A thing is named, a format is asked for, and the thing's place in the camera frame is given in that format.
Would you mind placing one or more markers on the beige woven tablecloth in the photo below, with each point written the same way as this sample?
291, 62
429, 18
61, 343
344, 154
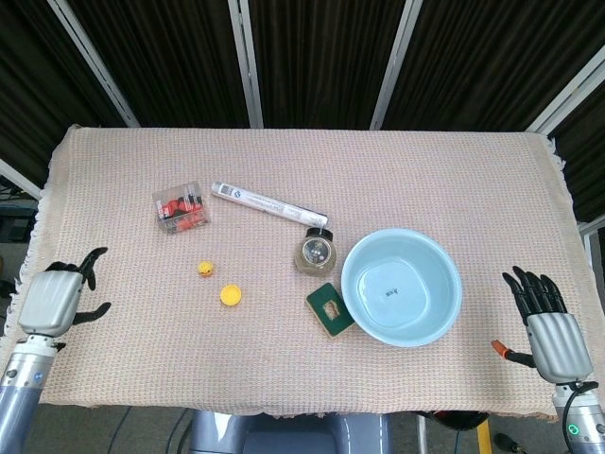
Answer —
302, 179

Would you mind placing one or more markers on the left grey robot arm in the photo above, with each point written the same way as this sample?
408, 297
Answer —
23, 378

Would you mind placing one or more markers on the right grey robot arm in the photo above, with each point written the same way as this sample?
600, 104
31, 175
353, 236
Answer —
588, 425

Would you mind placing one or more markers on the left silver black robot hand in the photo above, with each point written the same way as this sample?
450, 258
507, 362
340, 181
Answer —
49, 302

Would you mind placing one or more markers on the black object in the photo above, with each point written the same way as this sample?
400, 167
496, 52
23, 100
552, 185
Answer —
454, 418

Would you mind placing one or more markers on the small yellow toy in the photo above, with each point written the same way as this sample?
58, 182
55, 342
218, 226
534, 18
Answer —
205, 268

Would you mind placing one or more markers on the clear box with red items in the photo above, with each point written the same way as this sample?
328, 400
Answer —
182, 208

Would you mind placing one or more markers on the grey robot torso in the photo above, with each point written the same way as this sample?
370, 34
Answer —
293, 437

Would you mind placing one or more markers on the white printed tube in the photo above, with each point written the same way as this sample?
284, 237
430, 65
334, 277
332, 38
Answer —
269, 203

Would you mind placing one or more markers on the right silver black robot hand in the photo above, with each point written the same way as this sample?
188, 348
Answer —
560, 345

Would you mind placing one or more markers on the green yellow sponge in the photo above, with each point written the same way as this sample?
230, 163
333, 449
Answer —
319, 302

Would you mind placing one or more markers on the yellow round cap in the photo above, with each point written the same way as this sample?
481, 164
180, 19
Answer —
230, 295

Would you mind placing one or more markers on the light blue plastic basin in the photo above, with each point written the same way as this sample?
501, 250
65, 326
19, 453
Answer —
402, 293

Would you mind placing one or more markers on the yellow strip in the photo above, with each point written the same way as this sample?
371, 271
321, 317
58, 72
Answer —
484, 437

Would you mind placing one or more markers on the white metal frame post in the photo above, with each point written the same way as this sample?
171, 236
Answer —
398, 61
247, 61
596, 255
93, 61
567, 97
19, 182

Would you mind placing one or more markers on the black pleated curtain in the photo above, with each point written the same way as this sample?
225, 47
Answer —
321, 57

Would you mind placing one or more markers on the glass spice jar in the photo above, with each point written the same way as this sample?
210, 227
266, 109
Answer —
316, 253

